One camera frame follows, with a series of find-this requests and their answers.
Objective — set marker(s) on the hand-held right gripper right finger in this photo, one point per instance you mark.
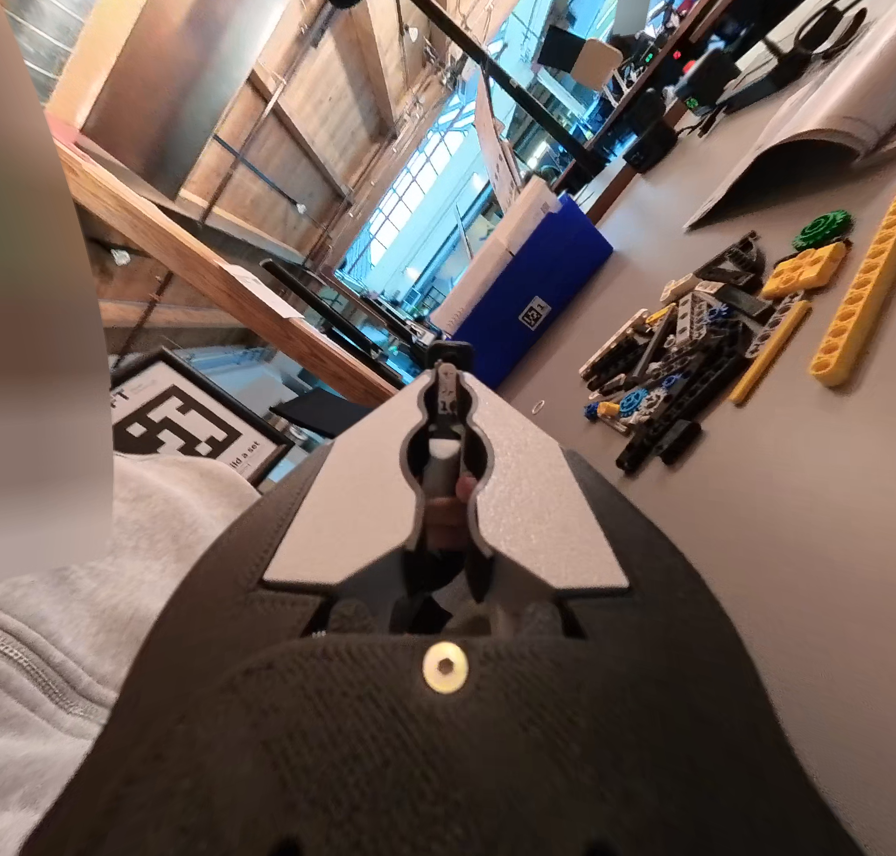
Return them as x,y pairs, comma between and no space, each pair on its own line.
553,513

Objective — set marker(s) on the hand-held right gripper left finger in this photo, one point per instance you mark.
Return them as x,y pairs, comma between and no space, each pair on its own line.
343,513

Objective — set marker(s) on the pile of lego pieces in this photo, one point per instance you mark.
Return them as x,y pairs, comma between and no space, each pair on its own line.
672,373

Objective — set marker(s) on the thin yellow lego beam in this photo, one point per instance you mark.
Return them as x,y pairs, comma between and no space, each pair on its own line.
770,352

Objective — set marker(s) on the yellow lego plate with holes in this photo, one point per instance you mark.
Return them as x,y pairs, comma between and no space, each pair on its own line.
805,268

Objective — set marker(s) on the long yellow lego beam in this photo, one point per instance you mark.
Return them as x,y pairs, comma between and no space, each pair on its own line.
857,303

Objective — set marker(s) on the green lego gear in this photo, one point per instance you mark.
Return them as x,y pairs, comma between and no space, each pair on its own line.
822,230

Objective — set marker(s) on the person's left hand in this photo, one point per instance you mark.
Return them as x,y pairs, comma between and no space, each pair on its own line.
448,520

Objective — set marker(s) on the blue storage box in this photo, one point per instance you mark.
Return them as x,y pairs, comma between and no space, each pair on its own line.
546,268

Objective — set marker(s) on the grey zip hoodie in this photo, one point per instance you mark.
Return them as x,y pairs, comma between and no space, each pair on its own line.
70,625

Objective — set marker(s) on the black speaker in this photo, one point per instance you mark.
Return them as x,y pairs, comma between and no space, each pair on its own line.
651,142

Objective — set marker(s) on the black boom pole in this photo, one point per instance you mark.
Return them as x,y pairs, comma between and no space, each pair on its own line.
490,65

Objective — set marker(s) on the black monitor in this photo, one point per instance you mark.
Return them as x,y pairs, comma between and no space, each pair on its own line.
560,48

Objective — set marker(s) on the tan rounded board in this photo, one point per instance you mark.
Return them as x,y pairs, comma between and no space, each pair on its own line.
596,65

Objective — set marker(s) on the open instruction booklet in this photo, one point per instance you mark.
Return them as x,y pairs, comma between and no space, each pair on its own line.
826,107

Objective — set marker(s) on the silver ventilation duct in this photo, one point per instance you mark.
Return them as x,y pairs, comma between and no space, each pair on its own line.
49,9

